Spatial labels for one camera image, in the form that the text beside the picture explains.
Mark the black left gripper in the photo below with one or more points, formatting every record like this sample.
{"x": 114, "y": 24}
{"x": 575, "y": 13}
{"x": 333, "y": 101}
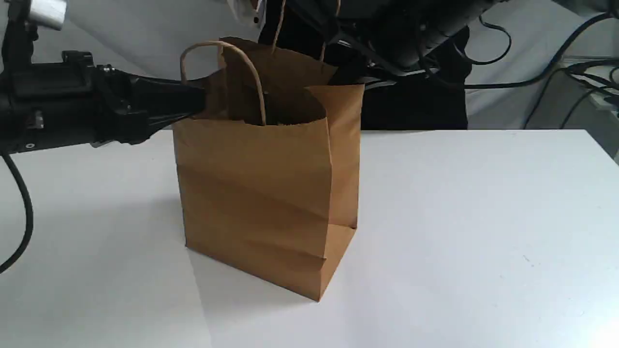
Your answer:
{"x": 75, "y": 102}

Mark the person forearm white sleeve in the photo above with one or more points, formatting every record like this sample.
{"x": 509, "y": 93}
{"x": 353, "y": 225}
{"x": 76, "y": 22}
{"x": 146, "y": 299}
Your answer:
{"x": 248, "y": 12}

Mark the brown paper bag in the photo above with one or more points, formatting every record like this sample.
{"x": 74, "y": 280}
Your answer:
{"x": 269, "y": 172}

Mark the person torso dark clothing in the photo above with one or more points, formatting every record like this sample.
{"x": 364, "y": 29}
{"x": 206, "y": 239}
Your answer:
{"x": 414, "y": 104}

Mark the white backdrop cloth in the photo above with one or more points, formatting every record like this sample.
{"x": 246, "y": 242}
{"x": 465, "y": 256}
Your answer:
{"x": 147, "y": 36}

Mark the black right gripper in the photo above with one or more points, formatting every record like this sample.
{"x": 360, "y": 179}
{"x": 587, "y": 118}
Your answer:
{"x": 394, "y": 41}

